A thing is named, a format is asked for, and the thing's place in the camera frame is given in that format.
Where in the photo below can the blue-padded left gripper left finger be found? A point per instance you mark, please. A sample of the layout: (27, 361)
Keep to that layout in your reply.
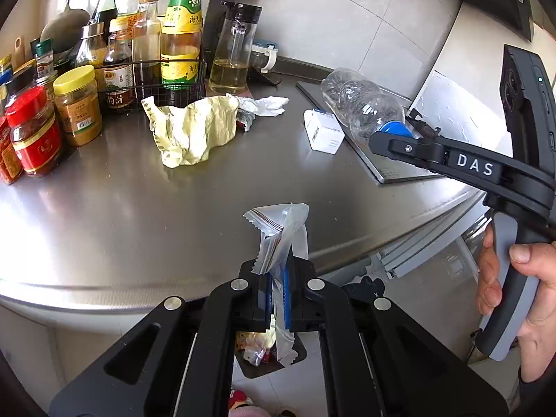
(177, 361)

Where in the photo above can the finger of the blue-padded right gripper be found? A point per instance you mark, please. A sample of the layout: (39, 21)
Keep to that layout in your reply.
(377, 360)

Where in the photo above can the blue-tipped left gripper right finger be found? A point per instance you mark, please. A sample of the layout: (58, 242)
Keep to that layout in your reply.
(397, 128)

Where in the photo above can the clear plastic bottle blue cap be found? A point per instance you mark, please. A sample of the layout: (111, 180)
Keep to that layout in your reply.
(359, 104)

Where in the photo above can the clear plastic snack wrapper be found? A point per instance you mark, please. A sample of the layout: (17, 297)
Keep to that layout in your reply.
(282, 232)

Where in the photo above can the pale yellow wrapper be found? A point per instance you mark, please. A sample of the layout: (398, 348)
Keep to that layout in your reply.
(185, 136)

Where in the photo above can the black trash bin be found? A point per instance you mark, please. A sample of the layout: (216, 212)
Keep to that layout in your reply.
(269, 363)

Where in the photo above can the person's right hand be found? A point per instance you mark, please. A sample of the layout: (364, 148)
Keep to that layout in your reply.
(536, 336)

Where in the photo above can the small white medicine box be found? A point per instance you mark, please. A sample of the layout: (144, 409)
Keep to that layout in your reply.
(323, 131)

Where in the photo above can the black cat floor mat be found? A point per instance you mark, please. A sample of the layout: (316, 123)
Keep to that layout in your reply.
(366, 290)

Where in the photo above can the glass jar blue lid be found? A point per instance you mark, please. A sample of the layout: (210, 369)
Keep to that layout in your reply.
(264, 55)

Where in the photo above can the glass oil dispenser black lid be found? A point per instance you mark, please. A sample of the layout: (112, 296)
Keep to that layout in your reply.
(231, 60)

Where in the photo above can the green label vinegar bottle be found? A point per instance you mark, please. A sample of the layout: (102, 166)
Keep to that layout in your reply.
(181, 37)

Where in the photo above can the small red chili jar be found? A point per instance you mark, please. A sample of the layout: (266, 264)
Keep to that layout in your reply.
(10, 165)

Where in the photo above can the red lid chili jar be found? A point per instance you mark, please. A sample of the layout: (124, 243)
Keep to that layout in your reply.
(35, 133)

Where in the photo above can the tall brown cap bottle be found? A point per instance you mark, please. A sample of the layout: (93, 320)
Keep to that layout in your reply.
(146, 49)

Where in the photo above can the small yellow cap bottle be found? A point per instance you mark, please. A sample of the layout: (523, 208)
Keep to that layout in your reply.
(118, 68)

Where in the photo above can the yellow lid sauce jar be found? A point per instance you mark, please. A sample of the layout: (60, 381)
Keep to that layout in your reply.
(77, 102)

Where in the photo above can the red cap bottle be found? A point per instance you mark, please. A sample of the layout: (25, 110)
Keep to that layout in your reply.
(130, 2)

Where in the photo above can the black ladle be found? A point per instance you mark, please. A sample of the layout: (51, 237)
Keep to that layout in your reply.
(64, 29)

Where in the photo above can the black wire condiment rack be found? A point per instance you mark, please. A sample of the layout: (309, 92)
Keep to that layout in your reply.
(164, 96)

